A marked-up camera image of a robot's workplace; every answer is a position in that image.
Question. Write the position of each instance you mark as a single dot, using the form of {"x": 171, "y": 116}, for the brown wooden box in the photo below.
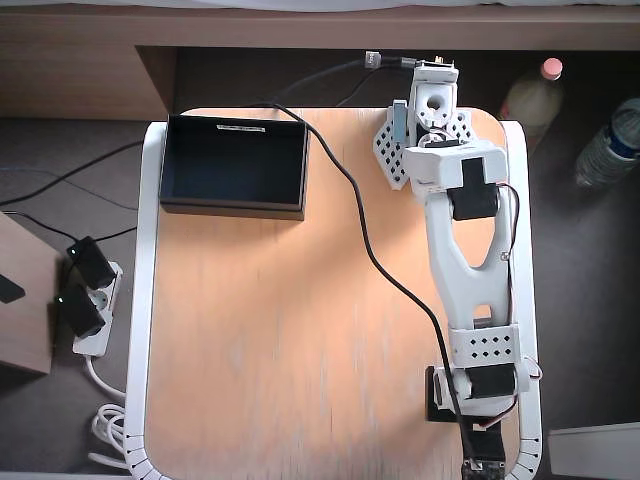
{"x": 25, "y": 340}

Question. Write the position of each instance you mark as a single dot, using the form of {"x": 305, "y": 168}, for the white power strip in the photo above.
{"x": 100, "y": 305}

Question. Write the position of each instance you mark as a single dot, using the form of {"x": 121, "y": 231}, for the yellow bottle pink cap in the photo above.
{"x": 532, "y": 100}

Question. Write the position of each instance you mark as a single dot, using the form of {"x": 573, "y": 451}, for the black power adapter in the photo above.
{"x": 92, "y": 262}
{"x": 79, "y": 310}

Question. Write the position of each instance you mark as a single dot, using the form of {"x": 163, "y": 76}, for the clear water bottle blue label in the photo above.
{"x": 607, "y": 145}

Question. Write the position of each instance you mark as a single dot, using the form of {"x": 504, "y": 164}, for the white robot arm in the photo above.
{"x": 450, "y": 260}

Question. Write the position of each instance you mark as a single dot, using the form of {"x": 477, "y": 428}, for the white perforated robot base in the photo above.
{"x": 392, "y": 160}

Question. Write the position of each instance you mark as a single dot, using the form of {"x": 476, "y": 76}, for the white flat panel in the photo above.
{"x": 595, "y": 450}

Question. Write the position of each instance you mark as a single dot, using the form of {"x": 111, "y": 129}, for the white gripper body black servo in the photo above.
{"x": 487, "y": 446}

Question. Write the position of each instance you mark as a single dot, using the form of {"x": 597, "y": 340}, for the small black flat object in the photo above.
{"x": 7, "y": 290}

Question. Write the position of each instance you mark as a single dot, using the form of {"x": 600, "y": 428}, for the black rectangular bin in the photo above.
{"x": 230, "y": 165}

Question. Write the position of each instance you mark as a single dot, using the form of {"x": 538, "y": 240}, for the brown wooden furniture frame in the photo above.
{"x": 75, "y": 65}

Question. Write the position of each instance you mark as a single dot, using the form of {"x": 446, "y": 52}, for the black wrist camera board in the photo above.
{"x": 487, "y": 470}

